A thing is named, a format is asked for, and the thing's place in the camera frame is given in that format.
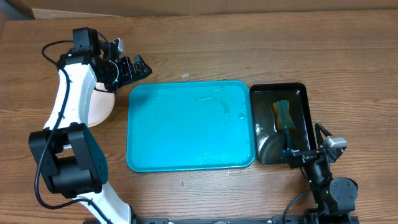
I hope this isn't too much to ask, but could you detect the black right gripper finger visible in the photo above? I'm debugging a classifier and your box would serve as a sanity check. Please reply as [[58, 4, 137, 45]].
[[314, 122, 331, 146], [282, 126, 292, 152]]

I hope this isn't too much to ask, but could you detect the green yellow sponge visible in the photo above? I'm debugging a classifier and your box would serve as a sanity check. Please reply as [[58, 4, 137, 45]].
[[272, 100, 295, 132]]

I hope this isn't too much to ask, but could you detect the pink plate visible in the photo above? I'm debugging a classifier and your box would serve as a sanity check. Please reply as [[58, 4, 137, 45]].
[[88, 83, 115, 128]]

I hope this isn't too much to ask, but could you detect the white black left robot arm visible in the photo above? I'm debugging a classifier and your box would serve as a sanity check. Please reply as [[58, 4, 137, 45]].
[[28, 27, 152, 223]]

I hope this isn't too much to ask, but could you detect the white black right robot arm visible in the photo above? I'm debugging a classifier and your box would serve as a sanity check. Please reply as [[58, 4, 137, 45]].
[[280, 123, 359, 224]]

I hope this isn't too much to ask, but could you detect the black metal tray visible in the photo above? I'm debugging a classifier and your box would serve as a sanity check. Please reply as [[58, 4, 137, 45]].
[[249, 82, 317, 164]]

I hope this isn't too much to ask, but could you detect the teal plastic tray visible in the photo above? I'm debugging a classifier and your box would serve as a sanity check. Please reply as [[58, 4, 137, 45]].
[[126, 80, 256, 172]]

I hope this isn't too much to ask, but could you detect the cardboard sheet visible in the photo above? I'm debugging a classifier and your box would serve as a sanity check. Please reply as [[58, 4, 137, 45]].
[[21, 0, 397, 17]]

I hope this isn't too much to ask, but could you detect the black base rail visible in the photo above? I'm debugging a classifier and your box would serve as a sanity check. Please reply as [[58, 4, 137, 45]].
[[83, 215, 360, 224]]

